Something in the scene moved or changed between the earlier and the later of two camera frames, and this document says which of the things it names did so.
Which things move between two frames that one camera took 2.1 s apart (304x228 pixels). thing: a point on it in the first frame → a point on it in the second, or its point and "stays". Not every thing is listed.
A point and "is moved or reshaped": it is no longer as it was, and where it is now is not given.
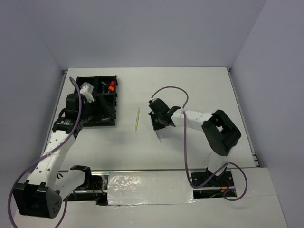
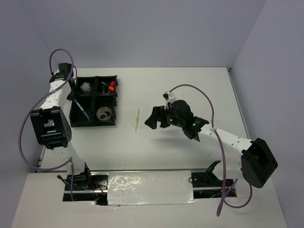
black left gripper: x=106 y=109 → x=71 y=97
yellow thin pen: x=137 y=119 stays
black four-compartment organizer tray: x=102 y=111 stays
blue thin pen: x=158 y=137 is moved or reshaped
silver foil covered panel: x=149 y=188 stays
